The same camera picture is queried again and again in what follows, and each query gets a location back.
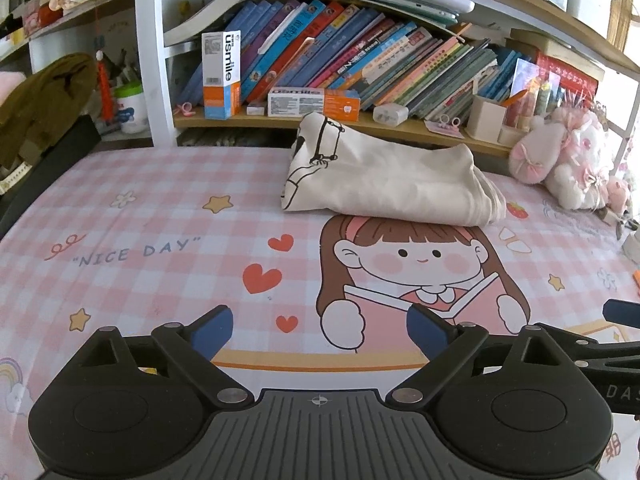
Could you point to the beige pen holder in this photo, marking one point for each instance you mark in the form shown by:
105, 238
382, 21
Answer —
485, 119

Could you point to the shiny card packet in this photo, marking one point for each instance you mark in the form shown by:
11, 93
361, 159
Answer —
532, 87

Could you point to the white container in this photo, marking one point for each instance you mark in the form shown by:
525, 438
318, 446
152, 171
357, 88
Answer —
632, 246

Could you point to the white jar with green lid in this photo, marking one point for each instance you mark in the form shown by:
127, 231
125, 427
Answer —
131, 110

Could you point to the pink small scissors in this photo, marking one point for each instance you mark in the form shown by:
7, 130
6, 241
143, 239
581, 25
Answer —
444, 125

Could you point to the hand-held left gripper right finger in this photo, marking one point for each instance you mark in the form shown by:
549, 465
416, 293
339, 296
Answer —
430, 332

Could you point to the flat white orange box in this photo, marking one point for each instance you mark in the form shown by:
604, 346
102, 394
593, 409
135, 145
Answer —
312, 104

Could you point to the beige t-shirt with black print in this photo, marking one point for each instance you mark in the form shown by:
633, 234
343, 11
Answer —
400, 185

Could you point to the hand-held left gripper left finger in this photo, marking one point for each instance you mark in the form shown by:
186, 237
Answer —
212, 332

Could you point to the stack of old beige books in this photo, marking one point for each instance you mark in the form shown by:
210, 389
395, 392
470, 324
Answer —
555, 47

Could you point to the bamboo blind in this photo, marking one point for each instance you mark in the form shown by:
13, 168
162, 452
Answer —
620, 12

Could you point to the white wristwatch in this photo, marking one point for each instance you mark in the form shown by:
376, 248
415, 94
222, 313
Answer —
11, 177

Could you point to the pink plush cushion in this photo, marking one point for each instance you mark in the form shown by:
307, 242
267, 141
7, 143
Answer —
11, 87

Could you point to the olive green bag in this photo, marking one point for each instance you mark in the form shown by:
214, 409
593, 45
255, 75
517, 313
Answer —
45, 105

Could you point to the tall white orange box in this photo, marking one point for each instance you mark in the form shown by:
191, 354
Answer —
222, 75

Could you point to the white pink plush toy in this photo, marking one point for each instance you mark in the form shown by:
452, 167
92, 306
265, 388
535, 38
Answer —
575, 160

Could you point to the small beige box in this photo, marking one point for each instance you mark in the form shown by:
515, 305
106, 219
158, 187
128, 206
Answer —
510, 136

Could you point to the leaning open grey book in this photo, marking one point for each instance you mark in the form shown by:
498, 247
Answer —
210, 15

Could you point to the row of colourful books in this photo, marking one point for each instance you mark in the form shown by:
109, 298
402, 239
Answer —
350, 50

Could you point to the black chair back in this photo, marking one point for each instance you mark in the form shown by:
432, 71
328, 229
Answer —
55, 165

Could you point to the pink checked cartoon table mat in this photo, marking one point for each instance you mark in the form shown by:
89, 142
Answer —
150, 220

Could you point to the red printed box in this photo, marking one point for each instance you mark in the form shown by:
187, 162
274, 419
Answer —
570, 72

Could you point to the small white eraser box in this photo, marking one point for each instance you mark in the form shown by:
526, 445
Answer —
257, 108

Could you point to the white wooden bookshelf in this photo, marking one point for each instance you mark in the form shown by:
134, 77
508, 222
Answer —
155, 60

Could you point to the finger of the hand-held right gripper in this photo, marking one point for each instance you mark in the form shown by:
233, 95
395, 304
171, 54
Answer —
622, 310
605, 347

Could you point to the red tassel charm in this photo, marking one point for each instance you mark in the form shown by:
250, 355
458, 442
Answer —
103, 85

